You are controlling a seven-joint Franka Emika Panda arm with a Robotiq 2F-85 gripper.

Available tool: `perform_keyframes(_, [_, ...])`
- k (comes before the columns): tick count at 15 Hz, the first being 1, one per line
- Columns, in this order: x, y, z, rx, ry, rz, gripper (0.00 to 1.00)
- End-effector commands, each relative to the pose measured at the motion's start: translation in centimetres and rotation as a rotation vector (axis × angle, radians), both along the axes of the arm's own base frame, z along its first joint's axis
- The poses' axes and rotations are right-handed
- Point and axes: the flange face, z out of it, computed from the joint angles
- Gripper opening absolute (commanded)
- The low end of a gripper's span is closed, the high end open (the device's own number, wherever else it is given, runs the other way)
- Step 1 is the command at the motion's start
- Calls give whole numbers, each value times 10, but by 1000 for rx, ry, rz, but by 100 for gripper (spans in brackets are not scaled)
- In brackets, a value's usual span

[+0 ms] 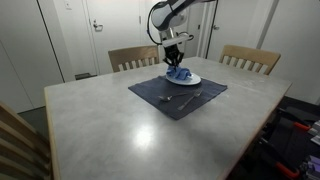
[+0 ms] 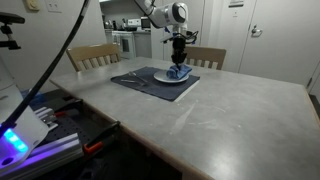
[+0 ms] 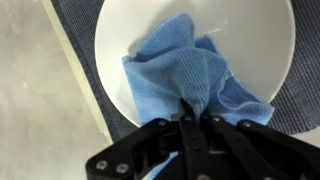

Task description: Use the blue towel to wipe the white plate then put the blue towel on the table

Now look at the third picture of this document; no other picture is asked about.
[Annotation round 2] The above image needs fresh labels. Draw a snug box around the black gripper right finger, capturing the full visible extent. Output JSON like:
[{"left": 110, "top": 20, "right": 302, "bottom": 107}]
[{"left": 201, "top": 109, "right": 320, "bottom": 180}]

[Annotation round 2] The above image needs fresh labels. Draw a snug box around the dark blue woven placemat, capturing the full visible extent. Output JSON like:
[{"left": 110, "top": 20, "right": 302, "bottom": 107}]
[{"left": 49, "top": 0, "right": 320, "bottom": 143}]

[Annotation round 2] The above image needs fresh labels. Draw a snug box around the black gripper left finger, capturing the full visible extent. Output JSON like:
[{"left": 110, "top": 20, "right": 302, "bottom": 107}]
[{"left": 85, "top": 98, "right": 214, "bottom": 180}]

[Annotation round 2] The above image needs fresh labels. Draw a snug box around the white round plate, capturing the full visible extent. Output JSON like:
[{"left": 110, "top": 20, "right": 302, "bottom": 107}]
[{"left": 94, "top": 0, "right": 296, "bottom": 128}]

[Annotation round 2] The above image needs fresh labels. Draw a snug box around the blue microfiber towel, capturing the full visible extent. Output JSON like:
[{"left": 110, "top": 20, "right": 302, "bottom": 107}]
[{"left": 121, "top": 13, "right": 276, "bottom": 180}]

